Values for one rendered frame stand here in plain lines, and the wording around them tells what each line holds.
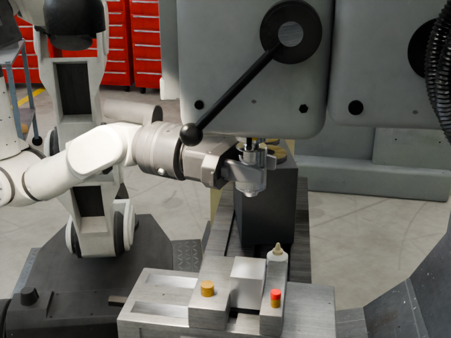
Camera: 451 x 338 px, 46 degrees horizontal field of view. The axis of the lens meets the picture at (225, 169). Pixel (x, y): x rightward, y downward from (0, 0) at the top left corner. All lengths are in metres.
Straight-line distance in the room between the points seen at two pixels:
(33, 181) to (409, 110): 0.65
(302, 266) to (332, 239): 1.91
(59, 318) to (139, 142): 0.84
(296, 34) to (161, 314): 0.51
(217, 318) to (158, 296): 0.14
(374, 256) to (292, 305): 2.05
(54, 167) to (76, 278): 0.84
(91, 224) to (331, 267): 1.49
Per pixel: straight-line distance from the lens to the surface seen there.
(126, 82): 5.78
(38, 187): 1.00
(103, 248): 1.70
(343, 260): 2.89
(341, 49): 0.64
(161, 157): 0.83
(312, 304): 0.94
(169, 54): 0.76
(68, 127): 1.44
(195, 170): 0.80
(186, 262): 2.09
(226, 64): 0.66
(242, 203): 1.16
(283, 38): 0.62
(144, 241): 1.92
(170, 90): 0.77
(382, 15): 0.64
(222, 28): 0.66
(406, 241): 3.14
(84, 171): 0.90
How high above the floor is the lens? 1.56
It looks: 24 degrees down
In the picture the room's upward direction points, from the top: straight up
